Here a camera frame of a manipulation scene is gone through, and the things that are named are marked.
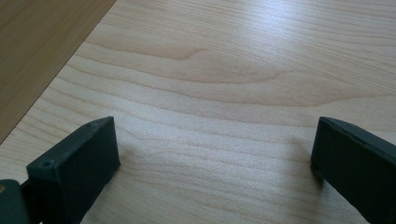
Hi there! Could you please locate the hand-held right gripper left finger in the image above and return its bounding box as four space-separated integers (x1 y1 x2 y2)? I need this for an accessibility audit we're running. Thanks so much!
20 116 121 224

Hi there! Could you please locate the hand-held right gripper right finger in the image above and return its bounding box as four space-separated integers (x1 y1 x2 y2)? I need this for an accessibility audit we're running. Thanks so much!
310 116 396 224

